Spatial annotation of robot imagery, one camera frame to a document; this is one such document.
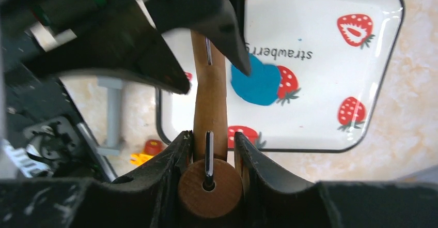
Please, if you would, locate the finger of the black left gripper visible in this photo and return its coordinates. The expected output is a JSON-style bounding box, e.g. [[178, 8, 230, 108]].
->
[[27, 4, 190, 94], [146, 0, 251, 75]]

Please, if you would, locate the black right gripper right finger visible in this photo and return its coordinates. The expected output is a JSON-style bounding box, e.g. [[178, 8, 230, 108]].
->
[[234, 132, 437, 227]]

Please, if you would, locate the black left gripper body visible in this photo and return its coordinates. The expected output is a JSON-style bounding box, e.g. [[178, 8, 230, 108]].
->
[[2, 0, 138, 83]]

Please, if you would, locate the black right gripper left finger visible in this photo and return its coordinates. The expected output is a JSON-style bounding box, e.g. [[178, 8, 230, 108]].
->
[[1, 131, 193, 227]]

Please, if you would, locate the wooden roller tool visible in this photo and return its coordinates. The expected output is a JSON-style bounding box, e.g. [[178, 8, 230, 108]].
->
[[178, 31, 243, 223]]

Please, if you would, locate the blue play dough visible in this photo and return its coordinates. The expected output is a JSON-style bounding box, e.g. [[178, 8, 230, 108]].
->
[[230, 54, 281, 106]]

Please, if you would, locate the white strawberry enamel tray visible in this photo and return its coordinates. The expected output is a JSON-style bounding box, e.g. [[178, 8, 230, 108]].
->
[[155, 0, 406, 154]]

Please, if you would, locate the yellow toy brick car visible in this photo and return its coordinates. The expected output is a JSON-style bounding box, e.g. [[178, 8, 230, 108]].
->
[[130, 139, 164, 166]]

